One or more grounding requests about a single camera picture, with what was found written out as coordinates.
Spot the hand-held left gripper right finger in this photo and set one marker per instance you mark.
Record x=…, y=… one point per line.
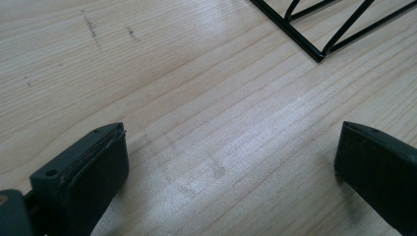
x=377, y=170

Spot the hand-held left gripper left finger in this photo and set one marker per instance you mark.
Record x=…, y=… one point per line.
x=85, y=177

